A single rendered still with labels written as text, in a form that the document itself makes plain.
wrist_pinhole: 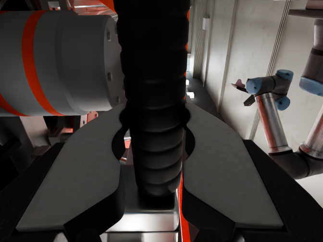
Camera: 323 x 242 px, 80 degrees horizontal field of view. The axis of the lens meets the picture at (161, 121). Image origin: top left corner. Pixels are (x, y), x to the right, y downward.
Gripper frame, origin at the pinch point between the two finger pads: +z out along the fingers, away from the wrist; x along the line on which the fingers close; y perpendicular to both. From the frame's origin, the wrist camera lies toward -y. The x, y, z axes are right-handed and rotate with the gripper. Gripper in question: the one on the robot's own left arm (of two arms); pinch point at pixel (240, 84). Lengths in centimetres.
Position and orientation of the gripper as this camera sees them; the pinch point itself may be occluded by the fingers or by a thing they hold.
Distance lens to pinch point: 137.8
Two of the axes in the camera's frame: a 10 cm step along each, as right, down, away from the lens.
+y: 1.1, -8.7, -4.9
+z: -2.7, -5.0, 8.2
